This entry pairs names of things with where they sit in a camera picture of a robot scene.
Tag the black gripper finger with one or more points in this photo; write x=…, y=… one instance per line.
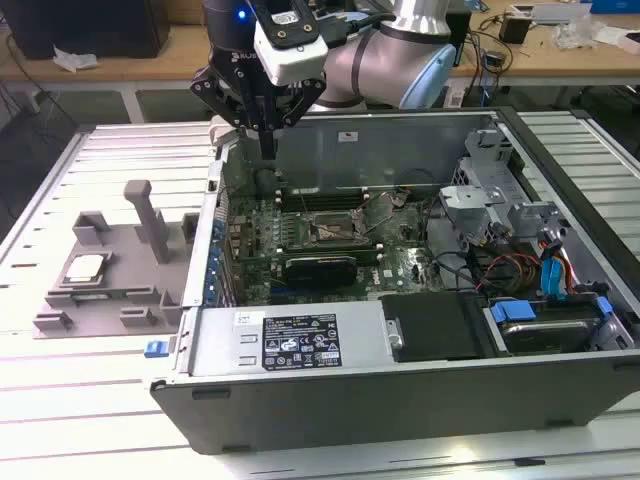
x=305, y=100
x=212, y=90

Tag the thin metal locking lever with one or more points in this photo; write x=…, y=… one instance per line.
x=303, y=202

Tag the silver topped CPU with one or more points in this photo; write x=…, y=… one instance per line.
x=86, y=267

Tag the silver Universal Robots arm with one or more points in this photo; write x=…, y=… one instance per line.
x=380, y=60

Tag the CPU socket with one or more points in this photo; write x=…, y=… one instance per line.
x=332, y=227

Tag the pale grey case latch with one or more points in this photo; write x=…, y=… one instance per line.
x=220, y=131

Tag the small black white sticker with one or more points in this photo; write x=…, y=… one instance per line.
x=348, y=136

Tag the wooden desk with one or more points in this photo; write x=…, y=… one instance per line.
x=150, y=62

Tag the black RAM slot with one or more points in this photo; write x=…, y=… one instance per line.
x=300, y=244
x=300, y=249
x=320, y=191
x=320, y=205
x=370, y=255
x=320, y=196
x=320, y=200

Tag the large black box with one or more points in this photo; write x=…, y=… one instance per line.
x=90, y=25

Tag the crumpled white paper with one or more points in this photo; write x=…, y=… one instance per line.
x=75, y=60

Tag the white tag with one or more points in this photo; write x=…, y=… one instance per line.
x=454, y=98

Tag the black upright box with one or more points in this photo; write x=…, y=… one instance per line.
x=460, y=30

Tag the black graphics card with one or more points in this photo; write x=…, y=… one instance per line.
x=320, y=272

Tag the green motherboard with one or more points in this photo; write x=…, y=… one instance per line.
x=400, y=260

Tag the grey metal drive cage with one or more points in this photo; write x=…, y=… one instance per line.
x=482, y=172

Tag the small black adapter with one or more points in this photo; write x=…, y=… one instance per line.
x=496, y=59

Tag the grey plastic parts rack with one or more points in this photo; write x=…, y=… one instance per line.
x=125, y=277

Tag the green RAM stick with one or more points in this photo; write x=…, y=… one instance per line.
x=127, y=290

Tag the small black box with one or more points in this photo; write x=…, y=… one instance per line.
x=515, y=29

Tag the black power supply label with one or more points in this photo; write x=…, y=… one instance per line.
x=300, y=345

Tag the silver power supply unit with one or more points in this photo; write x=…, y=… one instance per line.
x=215, y=340

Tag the blue case latch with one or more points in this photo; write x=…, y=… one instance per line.
x=155, y=348

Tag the grey flat box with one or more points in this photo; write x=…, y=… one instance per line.
x=560, y=12

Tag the clear plastic bag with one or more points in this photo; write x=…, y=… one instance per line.
x=575, y=32

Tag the open dark grey PC case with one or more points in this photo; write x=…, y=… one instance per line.
x=350, y=420

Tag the white flat box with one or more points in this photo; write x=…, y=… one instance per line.
x=631, y=42

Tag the hard disk in blue carrier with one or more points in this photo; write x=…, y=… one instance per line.
x=545, y=334

